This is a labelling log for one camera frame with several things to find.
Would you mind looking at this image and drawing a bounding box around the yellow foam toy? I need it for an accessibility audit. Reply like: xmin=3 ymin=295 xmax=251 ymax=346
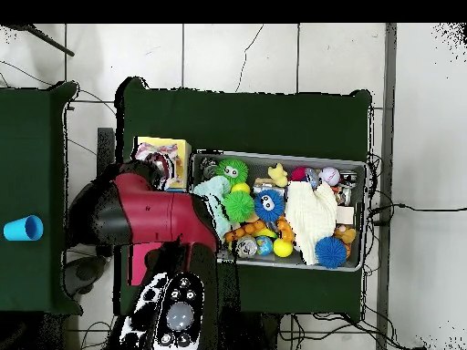
xmin=266 ymin=162 xmax=290 ymax=188

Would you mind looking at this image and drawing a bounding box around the crushed silver can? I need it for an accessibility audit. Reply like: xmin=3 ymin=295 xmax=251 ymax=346
xmin=235 ymin=235 xmax=259 ymax=259

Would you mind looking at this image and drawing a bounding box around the blue spiky googly-eyed ball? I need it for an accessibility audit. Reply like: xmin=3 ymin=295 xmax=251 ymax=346
xmin=254 ymin=188 xmax=286 ymax=223
xmin=314 ymin=235 xmax=348 ymax=270

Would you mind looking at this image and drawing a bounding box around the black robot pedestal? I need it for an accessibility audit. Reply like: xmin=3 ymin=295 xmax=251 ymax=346
xmin=238 ymin=313 xmax=282 ymax=350

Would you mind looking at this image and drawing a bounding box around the shallow grey mesh bin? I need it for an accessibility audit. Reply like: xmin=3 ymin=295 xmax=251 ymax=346
xmin=189 ymin=149 xmax=368 ymax=273

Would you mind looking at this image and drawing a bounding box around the wooden box with three holes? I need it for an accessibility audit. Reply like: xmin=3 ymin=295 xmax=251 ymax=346
xmin=129 ymin=135 xmax=192 ymax=287

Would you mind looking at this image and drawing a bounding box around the globe print ball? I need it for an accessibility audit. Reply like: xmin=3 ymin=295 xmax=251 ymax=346
xmin=254 ymin=235 xmax=275 ymax=256

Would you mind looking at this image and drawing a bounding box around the green spiky googly-eyed ball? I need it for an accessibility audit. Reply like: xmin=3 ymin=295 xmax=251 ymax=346
xmin=215 ymin=158 xmax=250 ymax=185

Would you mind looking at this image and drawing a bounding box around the white baseball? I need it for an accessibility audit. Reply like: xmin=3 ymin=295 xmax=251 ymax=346
xmin=317 ymin=166 xmax=341 ymax=187

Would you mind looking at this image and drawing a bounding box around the black upright panel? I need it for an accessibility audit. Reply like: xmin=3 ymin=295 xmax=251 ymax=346
xmin=96 ymin=127 xmax=116 ymax=172

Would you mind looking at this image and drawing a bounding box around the cream knitted cloth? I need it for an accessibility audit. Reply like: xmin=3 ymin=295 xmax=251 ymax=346
xmin=284 ymin=180 xmax=339 ymax=266

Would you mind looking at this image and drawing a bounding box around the black power cable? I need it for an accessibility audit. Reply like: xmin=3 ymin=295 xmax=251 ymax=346
xmin=371 ymin=202 xmax=467 ymax=214

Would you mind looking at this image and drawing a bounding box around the white paper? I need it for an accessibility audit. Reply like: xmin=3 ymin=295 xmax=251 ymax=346
xmin=133 ymin=141 xmax=183 ymax=189

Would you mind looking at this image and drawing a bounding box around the mint knitted cloth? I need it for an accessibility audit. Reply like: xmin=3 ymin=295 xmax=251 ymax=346
xmin=192 ymin=175 xmax=234 ymax=242

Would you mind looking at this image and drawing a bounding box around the dark rod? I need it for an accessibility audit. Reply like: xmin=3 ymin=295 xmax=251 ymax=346
xmin=10 ymin=23 xmax=76 ymax=57

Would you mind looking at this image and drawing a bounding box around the grey stand foot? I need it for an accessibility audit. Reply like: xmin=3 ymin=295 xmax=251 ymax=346
xmin=63 ymin=254 xmax=107 ymax=296

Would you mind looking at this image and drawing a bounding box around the dark green table cloth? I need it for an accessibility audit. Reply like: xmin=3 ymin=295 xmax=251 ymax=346
xmin=114 ymin=76 xmax=373 ymax=322
xmin=0 ymin=81 xmax=83 ymax=314

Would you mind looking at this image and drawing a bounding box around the blue round object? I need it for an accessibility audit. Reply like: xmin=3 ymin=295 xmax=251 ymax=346
xmin=3 ymin=214 xmax=44 ymax=242

